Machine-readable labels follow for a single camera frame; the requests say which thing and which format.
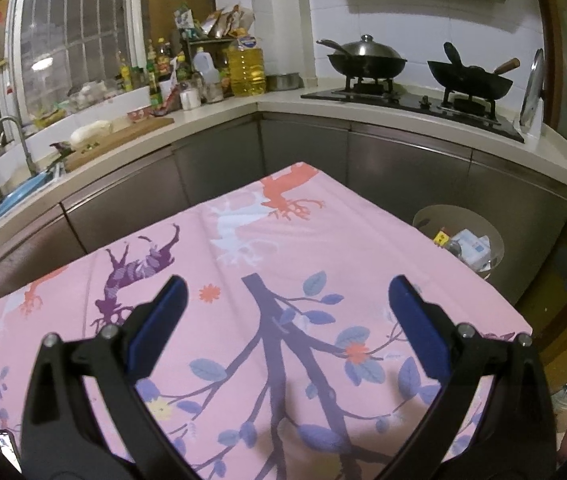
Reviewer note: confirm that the white plastic jug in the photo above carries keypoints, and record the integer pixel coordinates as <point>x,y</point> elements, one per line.
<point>212,89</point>

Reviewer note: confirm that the smartphone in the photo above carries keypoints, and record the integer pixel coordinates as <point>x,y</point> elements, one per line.
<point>9,449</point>

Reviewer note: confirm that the yellow cooking oil bottle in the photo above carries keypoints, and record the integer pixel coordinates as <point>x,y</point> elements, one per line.
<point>246,67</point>

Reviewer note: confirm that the trash bin with bag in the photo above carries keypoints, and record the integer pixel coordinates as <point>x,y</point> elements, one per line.
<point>463,233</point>

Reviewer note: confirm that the pink patterned tablecloth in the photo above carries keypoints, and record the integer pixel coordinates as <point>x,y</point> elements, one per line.
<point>288,362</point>

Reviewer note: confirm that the steel pot lid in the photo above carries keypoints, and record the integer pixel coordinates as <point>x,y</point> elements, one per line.
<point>534,92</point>

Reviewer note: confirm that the wooden cutting board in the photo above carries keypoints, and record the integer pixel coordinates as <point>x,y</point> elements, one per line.
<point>104,144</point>

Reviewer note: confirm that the steel sink faucet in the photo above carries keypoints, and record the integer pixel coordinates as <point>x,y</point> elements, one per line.
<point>15,155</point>

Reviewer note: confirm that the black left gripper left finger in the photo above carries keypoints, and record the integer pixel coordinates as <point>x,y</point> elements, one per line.
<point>84,417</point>

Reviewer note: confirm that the dark soy sauce bottle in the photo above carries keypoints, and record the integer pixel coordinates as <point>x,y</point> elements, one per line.
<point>155,93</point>

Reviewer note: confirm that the wok with steel lid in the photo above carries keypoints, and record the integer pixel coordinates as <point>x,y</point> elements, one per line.
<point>364,58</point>

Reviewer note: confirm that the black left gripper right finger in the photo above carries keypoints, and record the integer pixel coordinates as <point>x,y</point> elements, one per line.
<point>515,437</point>

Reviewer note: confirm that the black gas stove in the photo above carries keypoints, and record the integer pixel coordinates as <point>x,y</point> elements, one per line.
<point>467,110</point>

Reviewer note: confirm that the black wok wooden handle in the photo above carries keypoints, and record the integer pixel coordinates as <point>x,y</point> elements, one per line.
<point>473,81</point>

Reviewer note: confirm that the small steel bowl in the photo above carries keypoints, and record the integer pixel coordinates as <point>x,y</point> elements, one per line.
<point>283,82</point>

